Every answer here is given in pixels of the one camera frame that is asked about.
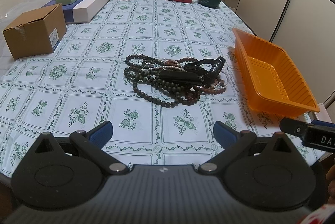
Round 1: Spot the white and blue long box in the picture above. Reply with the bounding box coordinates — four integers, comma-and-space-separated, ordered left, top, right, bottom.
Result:
44, 0, 110, 24

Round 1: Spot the dark bead necklace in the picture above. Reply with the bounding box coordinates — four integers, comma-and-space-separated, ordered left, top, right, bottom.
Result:
123, 54, 189, 109

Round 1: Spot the orange plastic tray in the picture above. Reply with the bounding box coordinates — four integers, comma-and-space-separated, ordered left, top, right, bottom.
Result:
232, 28, 320, 118

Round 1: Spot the white pearl necklace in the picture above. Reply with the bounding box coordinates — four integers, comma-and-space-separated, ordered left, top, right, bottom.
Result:
141, 59, 184, 73

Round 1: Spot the brown cardboard box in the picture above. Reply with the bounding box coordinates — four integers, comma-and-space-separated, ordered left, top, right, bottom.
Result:
3, 4, 67, 60

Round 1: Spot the sliding wardrobe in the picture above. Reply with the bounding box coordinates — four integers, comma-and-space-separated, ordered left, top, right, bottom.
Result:
236, 0, 334, 104

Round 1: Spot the floral tablecloth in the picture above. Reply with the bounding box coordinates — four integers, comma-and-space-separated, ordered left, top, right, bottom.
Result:
0, 0, 328, 183

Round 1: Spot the reddish brown bead necklace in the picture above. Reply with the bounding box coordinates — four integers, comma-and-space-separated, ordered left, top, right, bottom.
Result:
163, 57, 228, 105

